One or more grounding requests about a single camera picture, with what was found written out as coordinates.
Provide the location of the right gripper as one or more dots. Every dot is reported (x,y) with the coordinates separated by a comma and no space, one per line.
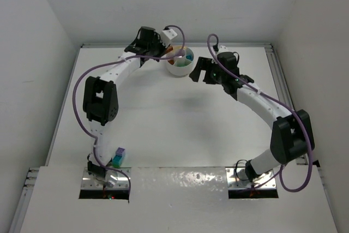
(205,70)

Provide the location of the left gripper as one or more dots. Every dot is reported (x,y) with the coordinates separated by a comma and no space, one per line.
(157,48)

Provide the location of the teal lego brick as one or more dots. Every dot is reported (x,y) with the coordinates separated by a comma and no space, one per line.
(118,159)
(189,57)

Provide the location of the dark brown lego brick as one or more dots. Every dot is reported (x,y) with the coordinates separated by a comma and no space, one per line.
(168,50)

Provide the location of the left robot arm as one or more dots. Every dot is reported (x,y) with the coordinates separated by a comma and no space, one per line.
(100,99)

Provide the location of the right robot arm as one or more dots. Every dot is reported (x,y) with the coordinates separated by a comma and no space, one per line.
(291,135)

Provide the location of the white divided round container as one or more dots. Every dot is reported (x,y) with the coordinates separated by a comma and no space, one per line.
(182,67)

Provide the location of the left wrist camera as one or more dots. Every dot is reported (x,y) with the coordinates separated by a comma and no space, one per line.
(167,36)

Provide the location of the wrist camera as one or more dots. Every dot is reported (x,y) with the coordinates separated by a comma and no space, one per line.
(167,36)
(219,49)

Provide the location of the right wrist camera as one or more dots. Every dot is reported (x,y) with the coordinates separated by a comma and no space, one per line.
(219,49)

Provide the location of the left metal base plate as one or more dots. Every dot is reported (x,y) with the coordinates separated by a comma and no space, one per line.
(112,180)

